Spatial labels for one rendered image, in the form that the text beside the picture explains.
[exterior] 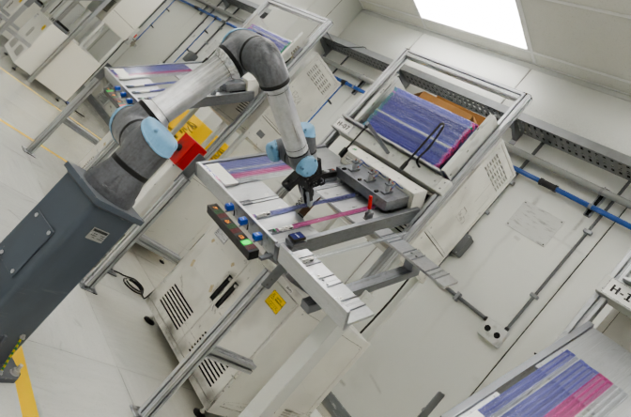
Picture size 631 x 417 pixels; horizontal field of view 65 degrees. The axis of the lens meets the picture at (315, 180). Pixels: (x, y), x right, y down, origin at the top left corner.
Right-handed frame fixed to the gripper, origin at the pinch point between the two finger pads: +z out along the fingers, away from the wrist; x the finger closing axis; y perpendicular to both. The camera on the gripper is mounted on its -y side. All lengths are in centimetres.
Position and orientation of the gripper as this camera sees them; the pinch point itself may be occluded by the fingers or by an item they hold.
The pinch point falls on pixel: (306, 204)
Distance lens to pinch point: 201.6
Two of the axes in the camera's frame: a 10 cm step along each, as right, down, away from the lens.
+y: 8.2, -3.7, 4.4
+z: 0.6, 8.2, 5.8
